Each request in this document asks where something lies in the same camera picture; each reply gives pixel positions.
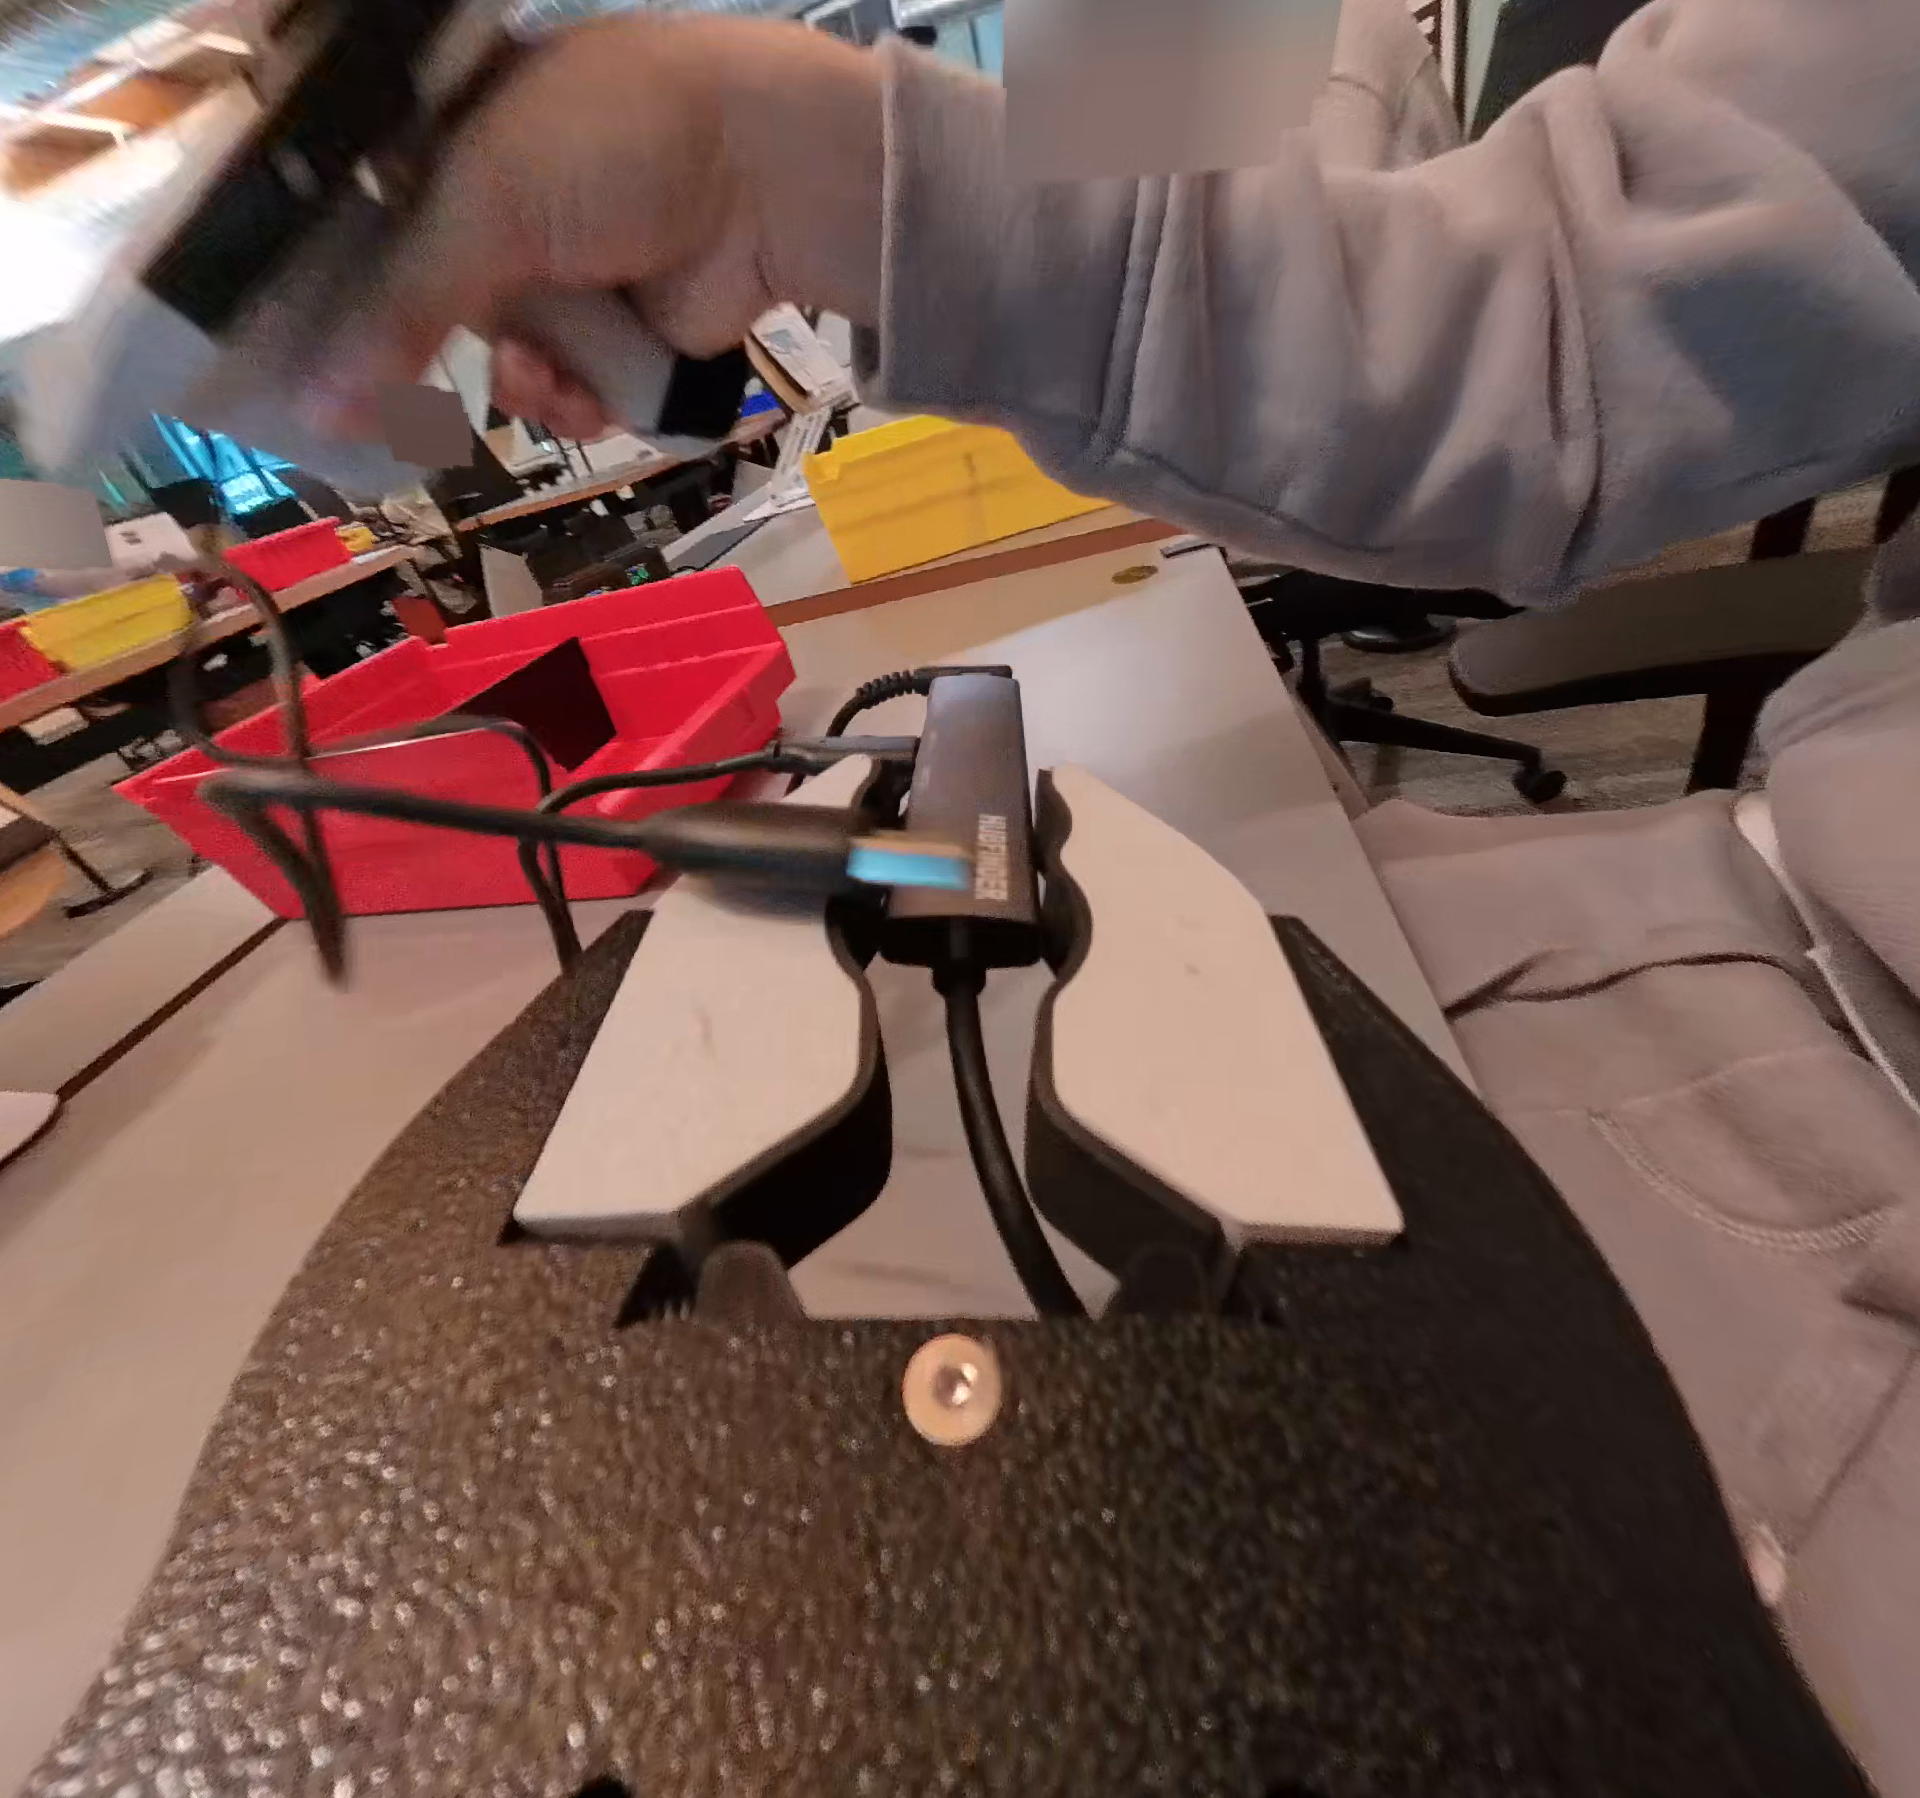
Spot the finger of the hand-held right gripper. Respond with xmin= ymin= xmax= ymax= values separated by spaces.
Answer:
xmin=0 ymin=275 xmax=227 ymax=477

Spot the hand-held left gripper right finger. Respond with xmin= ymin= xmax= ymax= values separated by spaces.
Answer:
xmin=1027 ymin=764 xmax=1406 ymax=1247

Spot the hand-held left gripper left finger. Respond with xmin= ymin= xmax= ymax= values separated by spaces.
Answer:
xmin=513 ymin=754 xmax=897 ymax=1246

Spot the black cable blue plug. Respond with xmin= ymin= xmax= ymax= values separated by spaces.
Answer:
xmin=165 ymin=554 xmax=969 ymax=982

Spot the thin black cable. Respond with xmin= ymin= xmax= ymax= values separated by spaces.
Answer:
xmin=509 ymin=725 xmax=921 ymax=976
xmin=827 ymin=664 xmax=940 ymax=742

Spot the red plastic bin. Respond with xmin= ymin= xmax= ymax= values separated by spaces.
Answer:
xmin=112 ymin=565 xmax=797 ymax=918
xmin=215 ymin=519 xmax=354 ymax=592

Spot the person's right forearm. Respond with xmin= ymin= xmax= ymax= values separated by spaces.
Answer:
xmin=867 ymin=0 xmax=1920 ymax=617

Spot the grey desk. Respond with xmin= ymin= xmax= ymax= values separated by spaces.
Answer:
xmin=0 ymin=550 xmax=1480 ymax=1583

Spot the person's right hand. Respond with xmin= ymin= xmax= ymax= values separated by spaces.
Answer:
xmin=237 ymin=17 xmax=889 ymax=448

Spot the yellow plastic bin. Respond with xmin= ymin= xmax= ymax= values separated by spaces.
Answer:
xmin=23 ymin=575 xmax=198 ymax=676
xmin=802 ymin=416 xmax=1120 ymax=584

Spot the black office chair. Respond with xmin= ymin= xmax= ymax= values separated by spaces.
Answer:
xmin=1447 ymin=469 xmax=1920 ymax=798
xmin=1252 ymin=0 xmax=1718 ymax=803

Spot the black bin divider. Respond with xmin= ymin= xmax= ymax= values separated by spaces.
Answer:
xmin=451 ymin=635 xmax=620 ymax=768

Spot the black box green display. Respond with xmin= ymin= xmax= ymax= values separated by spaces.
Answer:
xmin=525 ymin=539 xmax=671 ymax=600

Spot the grey wood-edged table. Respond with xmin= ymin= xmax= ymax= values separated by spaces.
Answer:
xmin=661 ymin=469 xmax=1201 ymax=629

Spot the wooden document stand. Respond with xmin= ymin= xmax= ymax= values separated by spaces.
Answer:
xmin=742 ymin=301 xmax=869 ymax=457

